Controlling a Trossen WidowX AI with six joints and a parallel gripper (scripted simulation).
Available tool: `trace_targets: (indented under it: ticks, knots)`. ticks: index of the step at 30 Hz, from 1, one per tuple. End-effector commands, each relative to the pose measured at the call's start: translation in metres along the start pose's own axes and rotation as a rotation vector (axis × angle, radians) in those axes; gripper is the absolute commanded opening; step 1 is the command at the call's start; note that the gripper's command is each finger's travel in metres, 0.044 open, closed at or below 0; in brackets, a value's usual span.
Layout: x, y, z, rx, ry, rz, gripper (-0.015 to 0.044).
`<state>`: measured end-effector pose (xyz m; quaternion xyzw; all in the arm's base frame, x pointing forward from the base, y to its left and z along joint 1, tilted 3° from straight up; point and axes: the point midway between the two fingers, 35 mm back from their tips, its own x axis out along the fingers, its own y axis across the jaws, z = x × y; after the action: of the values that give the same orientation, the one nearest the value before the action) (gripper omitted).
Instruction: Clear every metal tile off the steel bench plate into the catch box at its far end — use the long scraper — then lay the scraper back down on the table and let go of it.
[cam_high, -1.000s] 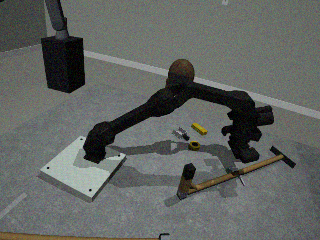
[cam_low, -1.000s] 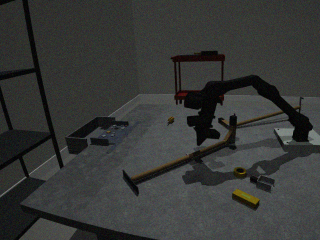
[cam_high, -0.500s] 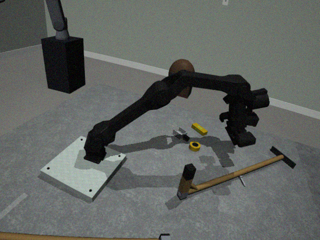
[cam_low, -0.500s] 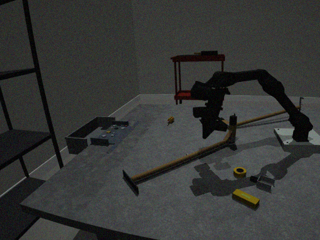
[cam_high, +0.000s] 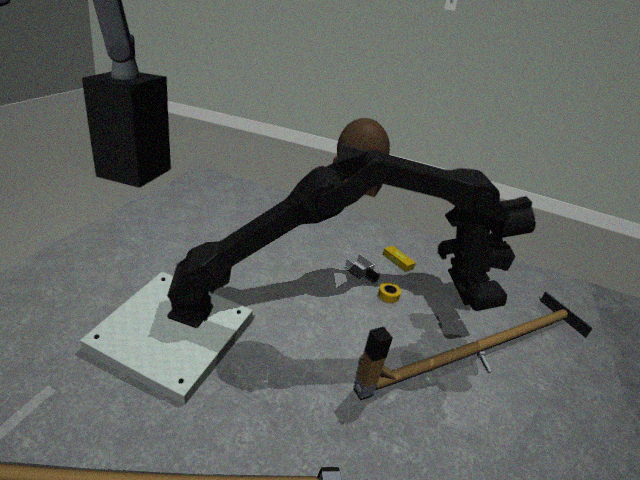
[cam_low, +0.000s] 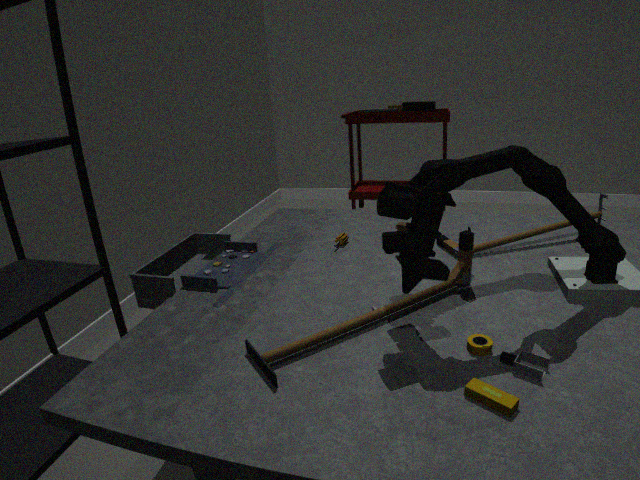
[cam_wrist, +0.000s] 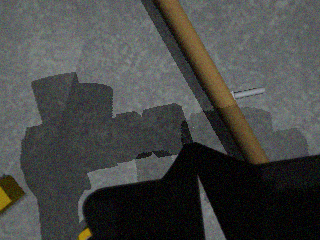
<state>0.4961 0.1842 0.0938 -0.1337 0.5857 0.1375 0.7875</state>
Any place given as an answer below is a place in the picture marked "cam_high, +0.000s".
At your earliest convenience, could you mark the yellow rectangular block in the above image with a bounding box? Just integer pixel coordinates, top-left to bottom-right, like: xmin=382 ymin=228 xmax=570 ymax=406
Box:
xmin=383 ymin=246 xmax=415 ymax=272

